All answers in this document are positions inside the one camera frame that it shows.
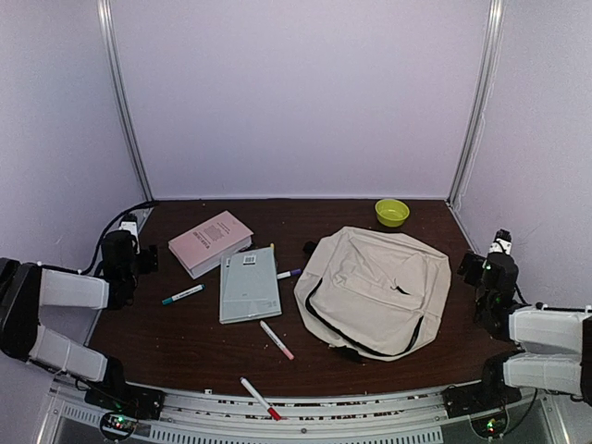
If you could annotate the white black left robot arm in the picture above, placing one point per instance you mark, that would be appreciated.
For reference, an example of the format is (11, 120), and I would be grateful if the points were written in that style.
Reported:
(26, 287)

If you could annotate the beige canvas backpack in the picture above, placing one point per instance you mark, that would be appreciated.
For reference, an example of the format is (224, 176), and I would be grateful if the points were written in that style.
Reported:
(377, 295)

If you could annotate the lime green bowl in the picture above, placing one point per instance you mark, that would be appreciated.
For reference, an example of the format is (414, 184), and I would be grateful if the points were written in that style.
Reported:
(391, 213)

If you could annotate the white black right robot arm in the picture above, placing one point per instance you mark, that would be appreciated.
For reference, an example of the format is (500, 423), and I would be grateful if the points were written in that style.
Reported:
(553, 344)

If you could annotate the right aluminium frame post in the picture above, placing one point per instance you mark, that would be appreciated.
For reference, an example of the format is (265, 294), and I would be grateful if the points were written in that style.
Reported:
(482, 90)

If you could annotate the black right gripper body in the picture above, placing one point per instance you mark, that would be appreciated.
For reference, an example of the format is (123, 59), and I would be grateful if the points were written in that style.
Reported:
(469, 265)

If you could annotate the teal capped marker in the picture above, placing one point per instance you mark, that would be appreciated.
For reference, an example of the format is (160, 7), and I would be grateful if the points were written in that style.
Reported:
(183, 294)

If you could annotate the purple capped marker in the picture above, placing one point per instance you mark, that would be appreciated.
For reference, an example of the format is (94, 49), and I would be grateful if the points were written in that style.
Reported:
(289, 274)

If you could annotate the metal front table rail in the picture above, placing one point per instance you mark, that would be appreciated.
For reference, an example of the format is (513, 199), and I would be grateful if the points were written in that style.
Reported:
(417, 416)

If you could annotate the light blue notebook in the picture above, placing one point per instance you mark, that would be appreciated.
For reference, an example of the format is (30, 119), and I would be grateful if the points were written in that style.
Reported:
(248, 287)

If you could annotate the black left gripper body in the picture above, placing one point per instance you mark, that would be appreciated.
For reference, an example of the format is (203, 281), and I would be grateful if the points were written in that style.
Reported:
(148, 259)

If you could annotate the left aluminium frame post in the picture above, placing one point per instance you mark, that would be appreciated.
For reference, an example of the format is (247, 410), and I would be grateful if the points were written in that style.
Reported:
(106, 23)

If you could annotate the red capped marker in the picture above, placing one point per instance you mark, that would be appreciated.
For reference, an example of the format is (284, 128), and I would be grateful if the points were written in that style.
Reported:
(260, 399)

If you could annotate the pink capped marker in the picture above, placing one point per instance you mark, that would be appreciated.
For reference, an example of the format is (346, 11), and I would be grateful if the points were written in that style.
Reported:
(275, 338)

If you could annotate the pink thick book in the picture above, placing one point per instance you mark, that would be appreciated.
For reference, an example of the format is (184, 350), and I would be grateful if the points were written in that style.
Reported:
(200, 249)

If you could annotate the aluminium frame post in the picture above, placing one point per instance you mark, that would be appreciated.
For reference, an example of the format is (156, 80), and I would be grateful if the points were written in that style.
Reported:
(482, 90)
(106, 23)

